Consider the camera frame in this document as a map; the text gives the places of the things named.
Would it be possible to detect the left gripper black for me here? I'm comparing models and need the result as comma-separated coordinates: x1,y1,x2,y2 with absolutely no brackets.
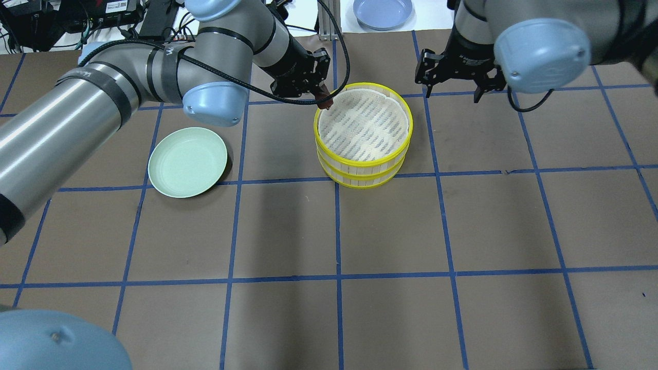
270,48,331,99

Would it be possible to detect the blue plate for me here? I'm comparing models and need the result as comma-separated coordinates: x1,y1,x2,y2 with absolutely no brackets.
352,1,414,31

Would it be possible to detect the brown chocolate bun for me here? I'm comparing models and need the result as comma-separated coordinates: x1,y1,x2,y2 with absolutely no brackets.
313,84,334,110

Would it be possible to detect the light green plate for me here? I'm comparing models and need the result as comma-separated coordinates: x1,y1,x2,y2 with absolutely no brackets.
147,127,229,198

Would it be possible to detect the aluminium frame post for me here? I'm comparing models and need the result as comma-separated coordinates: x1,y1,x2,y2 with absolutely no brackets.
317,1,340,42

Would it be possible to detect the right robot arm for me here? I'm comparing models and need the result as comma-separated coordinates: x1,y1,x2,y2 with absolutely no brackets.
414,1,657,102

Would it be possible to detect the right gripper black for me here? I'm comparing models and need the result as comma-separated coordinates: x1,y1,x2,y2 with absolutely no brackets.
414,36,507,103

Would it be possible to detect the yellow bamboo steamer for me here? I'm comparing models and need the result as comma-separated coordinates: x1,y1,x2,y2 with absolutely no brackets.
317,150,407,189
313,82,414,167

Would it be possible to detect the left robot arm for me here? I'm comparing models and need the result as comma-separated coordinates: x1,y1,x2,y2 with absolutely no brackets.
1,1,332,244

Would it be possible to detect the black power brick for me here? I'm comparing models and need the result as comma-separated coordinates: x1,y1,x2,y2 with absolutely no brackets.
138,1,178,42

